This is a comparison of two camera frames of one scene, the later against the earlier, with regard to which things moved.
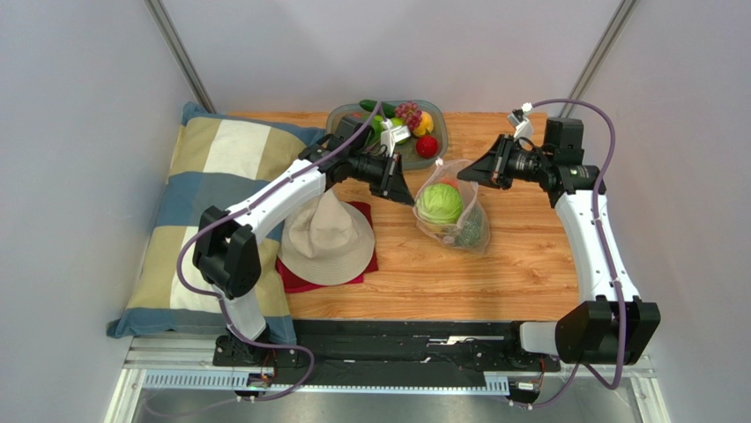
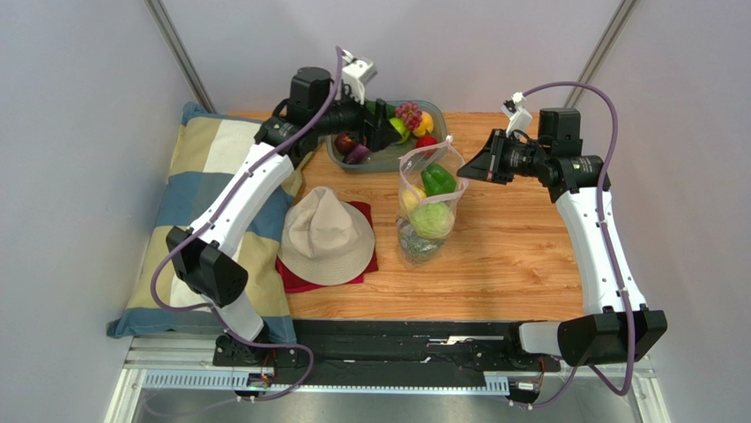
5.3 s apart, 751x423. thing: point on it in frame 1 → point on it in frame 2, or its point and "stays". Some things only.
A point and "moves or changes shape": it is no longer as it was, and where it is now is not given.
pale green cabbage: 439,204 → 433,220
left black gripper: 393,183 → 375,129
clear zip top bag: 449,209 → 430,181
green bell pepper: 378,127 moves or changes shape
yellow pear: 434,228 → 412,196
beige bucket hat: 327,241 stays
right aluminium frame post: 624,11 stays
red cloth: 292,285 stays
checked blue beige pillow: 216,160 stays
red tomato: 427,146 stays
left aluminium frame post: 179,54 stays
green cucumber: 389,108 stays
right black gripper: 501,168 stays
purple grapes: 410,113 stays
